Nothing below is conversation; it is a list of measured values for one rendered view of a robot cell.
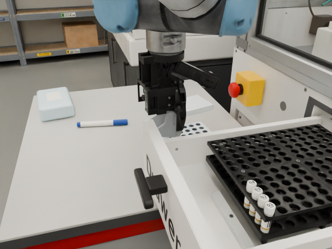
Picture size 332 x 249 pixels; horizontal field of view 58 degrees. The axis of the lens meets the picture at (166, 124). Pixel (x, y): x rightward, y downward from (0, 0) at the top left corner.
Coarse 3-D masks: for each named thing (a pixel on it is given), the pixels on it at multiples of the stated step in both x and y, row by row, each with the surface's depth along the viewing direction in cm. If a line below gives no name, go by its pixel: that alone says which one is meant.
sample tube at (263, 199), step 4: (260, 196) 37; (264, 196) 37; (260, 200) 36; (264, 200) 36; (268, 200) 36; (260, 204) 36; (264, 204) 36; (256, 212) 38; (256, 216) 38; (256, 220) 38; (260, 220) 38; (260, 224) 38
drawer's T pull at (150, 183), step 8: (136, 168) 41; (136, 176) 40; (144, 176) 40; (152, 176) 40; (160, 176) 40; (144, 184) 39; (152, 184) 39; (160, 184) 39; (144, 192) 37; (152, 192) 38; (160, 192) 38; (144, 200) 36; (152, 200) 36
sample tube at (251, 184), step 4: (252, 180) 39; (248, 184) 39; (252, 184) 38; (256, 184) 39; (248, 188) 39; (252, 188) 39; (248, 200) 40; (244, 204) 41; (248, 204) 40; (248, 208) 40
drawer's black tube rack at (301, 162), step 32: (288, 128) 53; (320, 128) 54; (256, 160) 45; (288, 160) 50; (320, 160) 45; (288, 192) 39; (320, 192) 44; (256, 224) 38; (288, 224) 39; (320, 224) 39
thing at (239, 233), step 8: (216, 192) 46; (216, 200) 45; (224, 200) 45; (224, 208) 44; (224, 216) 43; (232, 216) 42; (232, 224) 41; (240, 224) 41; (232, 232) 41; (240, 232) 40; (240, 240) 39; (248, 240) 39
